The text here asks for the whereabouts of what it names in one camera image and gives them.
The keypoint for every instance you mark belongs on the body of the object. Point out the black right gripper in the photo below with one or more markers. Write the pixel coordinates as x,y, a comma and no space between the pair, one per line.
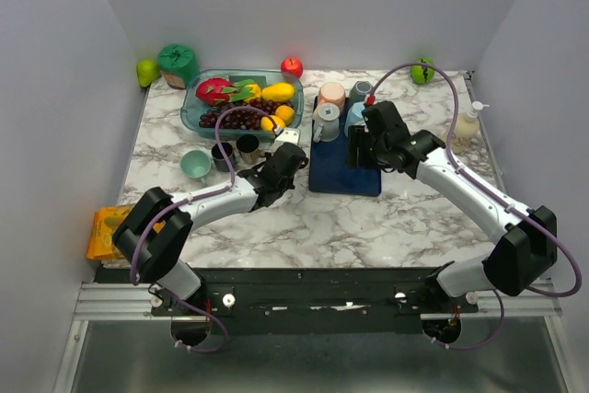
357,136

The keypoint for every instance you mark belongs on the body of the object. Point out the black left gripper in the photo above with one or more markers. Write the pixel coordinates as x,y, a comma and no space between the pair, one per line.
289,185

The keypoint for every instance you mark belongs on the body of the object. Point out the brown striped mug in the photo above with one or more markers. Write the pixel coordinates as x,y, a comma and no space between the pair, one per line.
248,147

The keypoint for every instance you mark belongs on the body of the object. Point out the dark blue small mug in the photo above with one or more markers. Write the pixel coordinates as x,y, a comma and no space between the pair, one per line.
224,157

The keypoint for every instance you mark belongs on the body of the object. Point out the teal green wide mug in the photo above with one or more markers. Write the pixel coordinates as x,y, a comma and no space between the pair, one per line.
196,164

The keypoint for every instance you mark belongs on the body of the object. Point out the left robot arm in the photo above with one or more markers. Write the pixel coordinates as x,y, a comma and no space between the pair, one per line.
153,234

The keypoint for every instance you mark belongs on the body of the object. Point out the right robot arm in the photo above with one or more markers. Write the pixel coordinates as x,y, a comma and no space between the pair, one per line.
524,247

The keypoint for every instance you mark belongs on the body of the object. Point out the pale grey-blue mug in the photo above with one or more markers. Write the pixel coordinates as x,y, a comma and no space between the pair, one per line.
326,120

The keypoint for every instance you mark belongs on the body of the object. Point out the dark grey faceted mug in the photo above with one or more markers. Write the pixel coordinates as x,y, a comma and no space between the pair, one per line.
359,92

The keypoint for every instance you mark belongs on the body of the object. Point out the pink mug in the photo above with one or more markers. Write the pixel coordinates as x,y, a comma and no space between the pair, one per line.
332,92

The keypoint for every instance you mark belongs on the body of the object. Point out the dark blue tray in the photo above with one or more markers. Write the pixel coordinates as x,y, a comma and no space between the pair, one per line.
329,173

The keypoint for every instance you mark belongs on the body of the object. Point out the yellow lemon front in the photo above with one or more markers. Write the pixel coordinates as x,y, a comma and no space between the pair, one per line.
272,123

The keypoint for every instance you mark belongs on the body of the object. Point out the yellow lemon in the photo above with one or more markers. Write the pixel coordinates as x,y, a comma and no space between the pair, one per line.
272,123
254,92

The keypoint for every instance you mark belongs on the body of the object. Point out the teal plastic fruit basket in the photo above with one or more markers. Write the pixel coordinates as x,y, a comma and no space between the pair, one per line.
192,108

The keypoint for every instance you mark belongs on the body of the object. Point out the small orange fruit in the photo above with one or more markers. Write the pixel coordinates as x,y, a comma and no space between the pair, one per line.
286,114

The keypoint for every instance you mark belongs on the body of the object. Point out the purple grape bunch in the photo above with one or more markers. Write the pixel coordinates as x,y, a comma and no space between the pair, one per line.
245,118

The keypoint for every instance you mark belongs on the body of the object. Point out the yellow mango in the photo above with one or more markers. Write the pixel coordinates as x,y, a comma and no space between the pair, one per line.
279,93

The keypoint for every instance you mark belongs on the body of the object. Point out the yellow lemon middle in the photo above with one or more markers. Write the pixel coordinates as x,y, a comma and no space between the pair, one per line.
254,92

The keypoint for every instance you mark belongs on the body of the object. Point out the red apple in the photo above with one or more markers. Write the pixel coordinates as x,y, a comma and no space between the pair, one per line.
292,66

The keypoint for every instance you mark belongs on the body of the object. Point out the red dragon fruit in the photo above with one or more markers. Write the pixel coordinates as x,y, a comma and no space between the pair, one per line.
218,91

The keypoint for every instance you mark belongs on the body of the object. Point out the cream soap pump bottle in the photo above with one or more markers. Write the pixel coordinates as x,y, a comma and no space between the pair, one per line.
467,127

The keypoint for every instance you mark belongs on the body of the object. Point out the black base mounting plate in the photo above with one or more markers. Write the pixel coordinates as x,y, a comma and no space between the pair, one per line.
255,302

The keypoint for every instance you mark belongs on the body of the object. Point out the green wrapped jar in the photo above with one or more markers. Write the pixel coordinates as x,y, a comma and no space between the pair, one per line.
178,65

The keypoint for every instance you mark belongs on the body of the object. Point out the green pear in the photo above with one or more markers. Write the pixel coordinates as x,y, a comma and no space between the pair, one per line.
147,71

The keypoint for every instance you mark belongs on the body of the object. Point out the orange snack bag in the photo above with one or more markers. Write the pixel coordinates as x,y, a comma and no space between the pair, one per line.
105,223

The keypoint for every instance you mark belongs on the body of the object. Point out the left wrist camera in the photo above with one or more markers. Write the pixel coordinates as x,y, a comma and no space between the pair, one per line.
287,136

